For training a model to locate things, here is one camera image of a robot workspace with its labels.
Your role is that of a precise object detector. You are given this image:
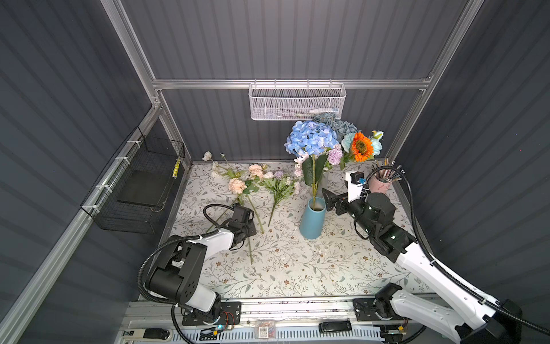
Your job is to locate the peach rose stem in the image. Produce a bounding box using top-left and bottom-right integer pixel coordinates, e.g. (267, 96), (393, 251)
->
(226, 163), (266, 265)

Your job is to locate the orange gerbera flower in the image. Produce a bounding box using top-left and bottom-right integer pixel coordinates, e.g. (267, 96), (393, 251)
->
(349, 133), (374, 163)

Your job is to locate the floral patterned table mat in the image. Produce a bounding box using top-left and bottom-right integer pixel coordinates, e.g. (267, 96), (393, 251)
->
(169, 164), (432, 299)

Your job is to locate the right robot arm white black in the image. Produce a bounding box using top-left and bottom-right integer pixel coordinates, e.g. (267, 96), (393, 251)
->
(322, 166), (549, 343)

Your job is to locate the blue hydrangea flower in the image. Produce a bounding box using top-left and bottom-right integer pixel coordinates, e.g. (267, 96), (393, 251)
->
(284, 120), (338, 211)

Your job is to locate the pale aqua peony stem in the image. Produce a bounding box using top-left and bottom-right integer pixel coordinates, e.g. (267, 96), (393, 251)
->
(341, 130), (384, 156)

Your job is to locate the teal ceramic vase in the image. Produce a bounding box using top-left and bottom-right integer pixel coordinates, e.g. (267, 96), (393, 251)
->
(299, 197), (327, 240)

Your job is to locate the black remote device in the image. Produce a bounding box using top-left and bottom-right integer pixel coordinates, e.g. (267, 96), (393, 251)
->
(319, 320), (352, 334)

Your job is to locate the white pink flower bunch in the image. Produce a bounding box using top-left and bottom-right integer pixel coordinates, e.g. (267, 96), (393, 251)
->
(294, 144), (344, 177)

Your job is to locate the white power strip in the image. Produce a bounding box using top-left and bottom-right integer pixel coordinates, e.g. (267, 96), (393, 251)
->
(121, 328), (173, 343)

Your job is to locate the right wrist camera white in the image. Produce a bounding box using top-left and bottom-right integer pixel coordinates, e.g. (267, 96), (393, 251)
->
(345, 171), (365, 203)

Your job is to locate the black wire basket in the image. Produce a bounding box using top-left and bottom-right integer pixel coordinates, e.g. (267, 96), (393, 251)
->
(81, 130), (186, 234)

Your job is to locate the dusty blue rose bunch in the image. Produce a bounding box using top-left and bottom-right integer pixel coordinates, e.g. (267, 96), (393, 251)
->
(313, 113), (359, 141)

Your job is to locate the small lilac flower sprig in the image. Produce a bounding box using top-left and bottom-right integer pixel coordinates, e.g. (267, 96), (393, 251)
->
(262, 169), (300, 226)

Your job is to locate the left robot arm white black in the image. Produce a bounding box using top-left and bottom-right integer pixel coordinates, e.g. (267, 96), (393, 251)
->
(137, 203), (256, 323)

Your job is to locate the clear glass vase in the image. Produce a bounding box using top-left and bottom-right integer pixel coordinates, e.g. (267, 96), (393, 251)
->
(309, 169), (330, 197)

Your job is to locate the white wire mesh basket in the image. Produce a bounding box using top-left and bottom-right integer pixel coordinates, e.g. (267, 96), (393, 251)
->
(248, 81), (347, 121)

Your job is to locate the cream white rose stem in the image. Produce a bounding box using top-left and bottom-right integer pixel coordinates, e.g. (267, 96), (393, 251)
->
(202, 150), (241, 179)

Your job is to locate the white marker in basket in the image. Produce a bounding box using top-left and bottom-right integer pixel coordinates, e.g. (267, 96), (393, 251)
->
(279, 107), (332, 117)

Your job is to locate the pink pencil cup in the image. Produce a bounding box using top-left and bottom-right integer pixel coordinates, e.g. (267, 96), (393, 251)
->
(368, 176), (392, 194)

